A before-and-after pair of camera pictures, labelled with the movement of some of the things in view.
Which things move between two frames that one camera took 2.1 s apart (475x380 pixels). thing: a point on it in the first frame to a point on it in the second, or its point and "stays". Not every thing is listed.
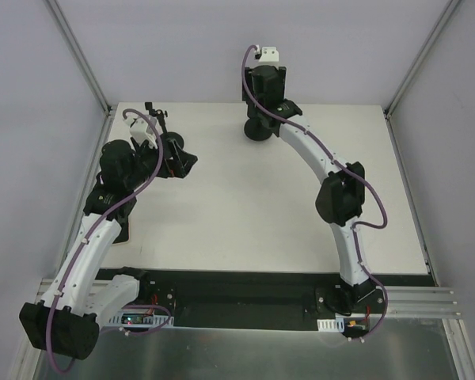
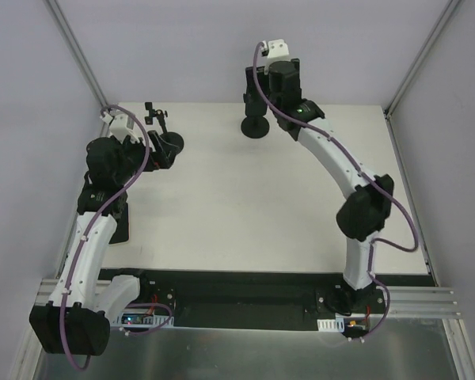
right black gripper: [246, 79] to [252, 86]
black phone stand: [165, 135] stays
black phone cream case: [124, 235] stays
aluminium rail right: [422, 302] stays
